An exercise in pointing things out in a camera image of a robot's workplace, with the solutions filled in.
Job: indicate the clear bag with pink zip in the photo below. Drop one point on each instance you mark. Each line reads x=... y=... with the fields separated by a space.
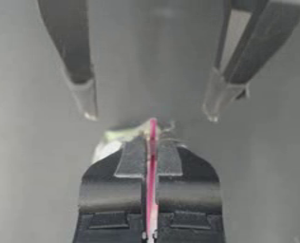
x=152 y=190

